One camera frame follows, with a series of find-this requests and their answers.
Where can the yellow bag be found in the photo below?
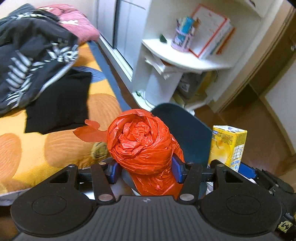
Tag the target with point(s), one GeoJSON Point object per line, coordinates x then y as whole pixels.
{"type": "Point", "coordinates": [204, 83]}

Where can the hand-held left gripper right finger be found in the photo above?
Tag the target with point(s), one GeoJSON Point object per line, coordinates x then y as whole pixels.
{"type": "Point", "coordinates": [176, 170]}

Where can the black cloth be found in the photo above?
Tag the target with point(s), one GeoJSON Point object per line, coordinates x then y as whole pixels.
{"type": "Point", "coordinates": [60, 104]}

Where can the yellow drink carton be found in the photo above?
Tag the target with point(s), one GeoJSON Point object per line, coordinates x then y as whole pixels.
{"type": "Point", "coordinates": [227, 146]}

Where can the row of books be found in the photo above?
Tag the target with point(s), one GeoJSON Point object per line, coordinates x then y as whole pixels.
{"type": "Point", "coordinates": [222, 39]}

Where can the small dark green figure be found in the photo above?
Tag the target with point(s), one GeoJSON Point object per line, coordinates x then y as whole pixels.
{"type": "Point", "coordinates": [163, 39]}

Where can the teal trash bin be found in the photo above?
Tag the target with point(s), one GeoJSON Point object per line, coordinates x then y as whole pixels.
{"type": "Point", "coordinates": [189, 132]}

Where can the grey bag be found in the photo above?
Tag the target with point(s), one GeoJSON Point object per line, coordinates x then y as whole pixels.
{"type": "Point", "coordinates": [189, 85]}

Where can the pink pen holder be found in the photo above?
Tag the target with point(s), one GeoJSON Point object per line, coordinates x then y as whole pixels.
{"type": "Point", "coordinates": [182, 39]}

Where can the white sliding wardrobe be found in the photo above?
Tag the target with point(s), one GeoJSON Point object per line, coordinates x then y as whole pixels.
{"type": "Point", "coordinates": [124, 30]}

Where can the black leaf-print quilt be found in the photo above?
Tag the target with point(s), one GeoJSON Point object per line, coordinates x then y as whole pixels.
{"type": "Point", "coordinates": [30, 58]}

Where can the bed with orange floral bedspread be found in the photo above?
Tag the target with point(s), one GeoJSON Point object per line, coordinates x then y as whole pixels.
{"type": "Point", "coordinates": [57, 148]}

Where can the white corner shelf unit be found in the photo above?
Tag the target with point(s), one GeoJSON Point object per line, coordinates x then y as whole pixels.
{"type": "Point", "coordinates": [161, 18]}

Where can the wooden door frame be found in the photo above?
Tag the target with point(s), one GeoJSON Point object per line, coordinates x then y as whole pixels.
{"type": "Point", "coordinates": [266, 53]}

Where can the pink ribbed blanket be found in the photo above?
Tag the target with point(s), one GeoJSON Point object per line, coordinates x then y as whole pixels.
{"type": "Point", "coordinates": [78, 27]}

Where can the red-bordered booklet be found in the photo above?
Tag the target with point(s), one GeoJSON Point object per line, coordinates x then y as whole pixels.
{"type": "Point", "coordinates": [208, 27]}

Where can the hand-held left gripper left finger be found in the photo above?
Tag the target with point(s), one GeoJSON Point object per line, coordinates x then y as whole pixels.
{"type": "Point", "coordinates": [113, 172]}

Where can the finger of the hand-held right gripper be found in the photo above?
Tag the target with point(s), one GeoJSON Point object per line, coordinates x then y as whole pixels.
{"type": "Point", "coordinates": [247, 170]}

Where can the red plastic bag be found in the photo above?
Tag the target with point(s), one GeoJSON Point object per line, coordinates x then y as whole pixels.
{"type": "Point", "coordinates": [138, 143]}

